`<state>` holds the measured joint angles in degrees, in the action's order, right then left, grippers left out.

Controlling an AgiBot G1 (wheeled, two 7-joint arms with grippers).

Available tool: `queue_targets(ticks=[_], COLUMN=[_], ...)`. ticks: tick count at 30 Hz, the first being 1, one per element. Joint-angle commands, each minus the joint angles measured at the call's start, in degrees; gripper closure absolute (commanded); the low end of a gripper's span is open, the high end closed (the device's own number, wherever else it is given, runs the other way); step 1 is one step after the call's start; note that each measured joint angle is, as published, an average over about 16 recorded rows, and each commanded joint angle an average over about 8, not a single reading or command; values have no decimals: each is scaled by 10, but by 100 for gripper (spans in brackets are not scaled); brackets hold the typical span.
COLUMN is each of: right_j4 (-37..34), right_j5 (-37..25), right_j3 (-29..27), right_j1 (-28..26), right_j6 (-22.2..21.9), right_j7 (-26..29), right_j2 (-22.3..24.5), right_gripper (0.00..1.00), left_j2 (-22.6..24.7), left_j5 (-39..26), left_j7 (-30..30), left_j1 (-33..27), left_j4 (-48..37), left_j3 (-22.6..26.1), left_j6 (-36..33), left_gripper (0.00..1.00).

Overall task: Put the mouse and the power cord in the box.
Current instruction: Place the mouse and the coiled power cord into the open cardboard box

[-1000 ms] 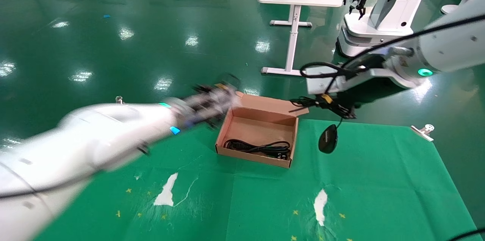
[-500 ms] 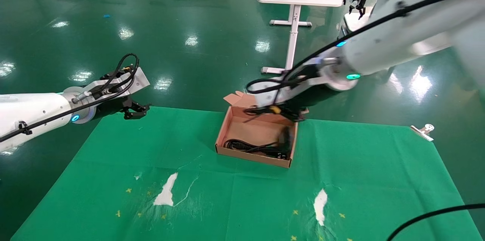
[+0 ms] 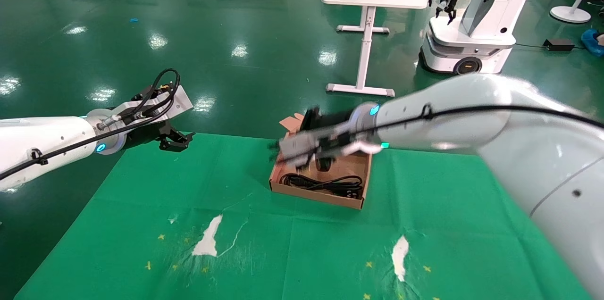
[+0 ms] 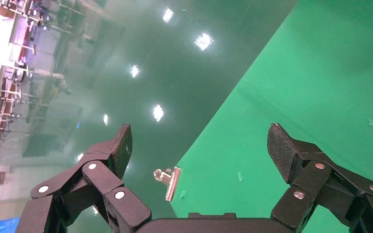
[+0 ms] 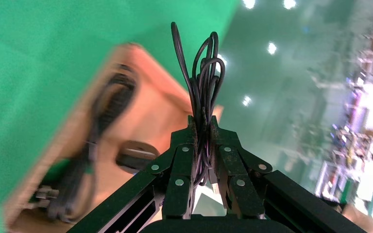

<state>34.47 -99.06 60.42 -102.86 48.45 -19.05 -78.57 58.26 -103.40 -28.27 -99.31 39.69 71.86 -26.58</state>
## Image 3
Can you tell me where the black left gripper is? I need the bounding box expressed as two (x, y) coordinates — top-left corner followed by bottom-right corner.
(125, 120), (195, 152)

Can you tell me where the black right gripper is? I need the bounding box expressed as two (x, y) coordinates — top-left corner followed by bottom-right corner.
(268, 107), (355, 173)

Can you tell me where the black power cable with plug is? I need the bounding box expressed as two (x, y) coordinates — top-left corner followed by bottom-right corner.
(279, 173), (364, 200)

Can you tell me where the open brown cardboard box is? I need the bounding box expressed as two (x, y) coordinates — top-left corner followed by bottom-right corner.
(268, 113), (374, 210)

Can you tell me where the green table cloth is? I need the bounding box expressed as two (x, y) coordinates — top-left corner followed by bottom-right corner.
(14, 131), (591, 300)

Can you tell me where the white wheeled robot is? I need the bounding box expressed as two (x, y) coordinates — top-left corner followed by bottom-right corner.
(419, 0), (544, 76)

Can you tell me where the black power adapter brick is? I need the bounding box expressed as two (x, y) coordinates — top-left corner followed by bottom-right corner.
(542, 38), (575, 52)

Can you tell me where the blue crumpled cover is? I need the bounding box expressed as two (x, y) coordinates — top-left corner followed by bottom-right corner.
(580, 28), (604, 58)

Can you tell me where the gray right wrist camera box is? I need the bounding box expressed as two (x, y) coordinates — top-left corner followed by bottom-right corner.
(278, 130), (334, 169)

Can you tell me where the gray wrist camera box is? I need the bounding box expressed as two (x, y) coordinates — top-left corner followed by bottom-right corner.
(158, 85), (194, 117)
(278, 130), (334, 169)

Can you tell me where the gray left wrist camera box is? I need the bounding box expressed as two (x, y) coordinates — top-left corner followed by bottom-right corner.
(158, 85), (194, 117)

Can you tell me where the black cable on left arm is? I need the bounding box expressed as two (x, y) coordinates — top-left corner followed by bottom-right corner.
(0, 67), (182, 182)

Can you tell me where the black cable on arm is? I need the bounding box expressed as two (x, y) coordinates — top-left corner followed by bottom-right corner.
(372, 103), (604, 131)
(0, 67), (182, 182)

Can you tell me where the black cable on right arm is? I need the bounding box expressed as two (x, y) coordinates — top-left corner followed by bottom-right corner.
(372, 103), (604, 131)

